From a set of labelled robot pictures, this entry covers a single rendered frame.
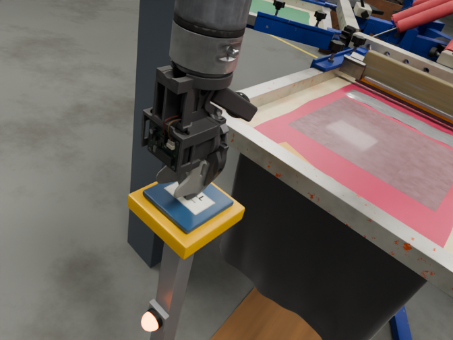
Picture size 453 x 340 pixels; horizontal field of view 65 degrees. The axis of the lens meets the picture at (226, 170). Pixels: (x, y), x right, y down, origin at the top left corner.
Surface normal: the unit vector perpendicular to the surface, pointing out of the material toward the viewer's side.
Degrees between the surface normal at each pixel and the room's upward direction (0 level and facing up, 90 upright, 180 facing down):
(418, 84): 90
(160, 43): 90
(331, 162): 0
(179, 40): 90
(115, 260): 0
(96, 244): 0
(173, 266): 90
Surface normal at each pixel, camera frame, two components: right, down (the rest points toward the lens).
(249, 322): 0.20, -0.77
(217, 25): 0.18, 0.64
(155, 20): -0.69, 0.32
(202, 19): -0.21, 0.57
